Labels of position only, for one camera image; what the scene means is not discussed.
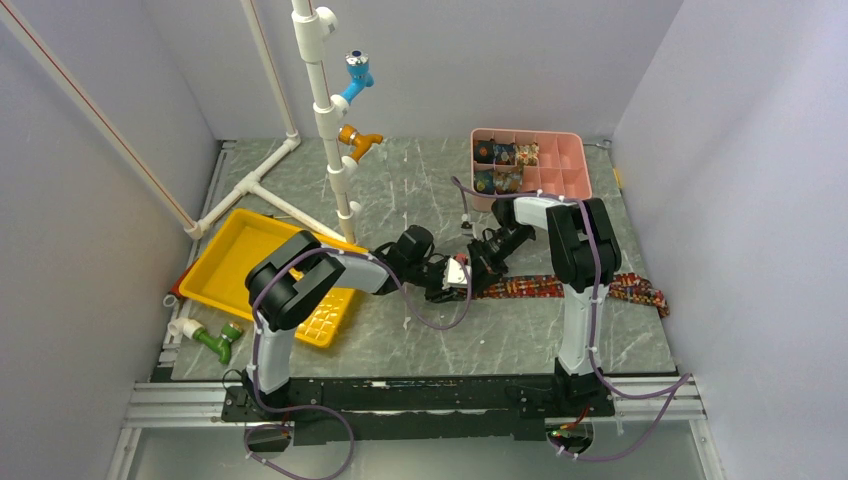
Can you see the dark rolled tie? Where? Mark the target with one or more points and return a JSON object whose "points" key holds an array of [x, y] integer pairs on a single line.
{"points": [[483, 152]]}

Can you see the pink divided organizer box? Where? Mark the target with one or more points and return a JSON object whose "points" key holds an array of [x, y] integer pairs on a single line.
{"points": [[562, 168]]}

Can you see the white pipe with red stripe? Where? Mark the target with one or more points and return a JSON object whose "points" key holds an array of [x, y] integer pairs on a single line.
{"points": [[26, 35]]}

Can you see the multicolour patterned necktie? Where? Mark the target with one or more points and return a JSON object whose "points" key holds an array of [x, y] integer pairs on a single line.
{"points": [[629, 287]]}

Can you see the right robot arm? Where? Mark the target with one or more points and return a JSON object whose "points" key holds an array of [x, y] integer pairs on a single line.
{"points": [[585, 255]]}

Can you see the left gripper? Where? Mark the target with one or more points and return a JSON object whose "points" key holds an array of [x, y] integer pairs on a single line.
{"points": [[438, 295]]}

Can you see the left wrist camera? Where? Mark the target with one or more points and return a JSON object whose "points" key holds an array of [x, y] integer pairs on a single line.
{"points": [[456, 274]]}

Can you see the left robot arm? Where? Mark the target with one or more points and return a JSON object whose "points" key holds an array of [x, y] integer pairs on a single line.
{"points": [[287, 287]]}

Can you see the gold floral rolled tie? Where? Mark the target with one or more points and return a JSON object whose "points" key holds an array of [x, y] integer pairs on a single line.
{"points": [[527, 155]]}

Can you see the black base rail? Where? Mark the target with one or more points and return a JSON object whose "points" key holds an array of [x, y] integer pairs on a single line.
{"points": [[322, 410]]}

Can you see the yellow plastic tray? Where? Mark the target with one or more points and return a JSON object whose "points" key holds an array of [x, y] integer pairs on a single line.
{"points": [[217, 278]]}

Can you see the green plastic faucet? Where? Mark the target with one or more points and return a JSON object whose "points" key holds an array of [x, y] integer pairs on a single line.
{"points": [[220, 345]]}

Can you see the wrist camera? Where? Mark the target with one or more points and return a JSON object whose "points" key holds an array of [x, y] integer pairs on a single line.
{"points": [[467, 226], [456, 274]]}

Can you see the brown patterned rolled tie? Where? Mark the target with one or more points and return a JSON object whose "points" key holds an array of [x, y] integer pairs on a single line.
{"points": [[508, 181]]}

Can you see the blue plastic faucet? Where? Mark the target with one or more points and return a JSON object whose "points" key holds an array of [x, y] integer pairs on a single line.
{"points": [[358, 67]]}

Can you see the orange plastic faucet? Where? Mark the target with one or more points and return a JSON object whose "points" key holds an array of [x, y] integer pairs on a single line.
{"points": [[361, 143]]}

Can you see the white PVC pipe stand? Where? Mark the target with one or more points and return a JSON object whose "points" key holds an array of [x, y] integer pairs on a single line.
{"points": [[245, 87]]}

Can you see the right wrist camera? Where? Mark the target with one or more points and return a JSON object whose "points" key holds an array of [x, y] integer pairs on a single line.
{"points": [[467, 226]]}

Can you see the blue dotted rolled tie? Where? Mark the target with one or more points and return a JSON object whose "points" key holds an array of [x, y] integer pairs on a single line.
{"points": [[483, 182]]}

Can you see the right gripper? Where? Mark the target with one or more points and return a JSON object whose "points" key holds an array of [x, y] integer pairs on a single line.
{"points": [[483, 267]]}

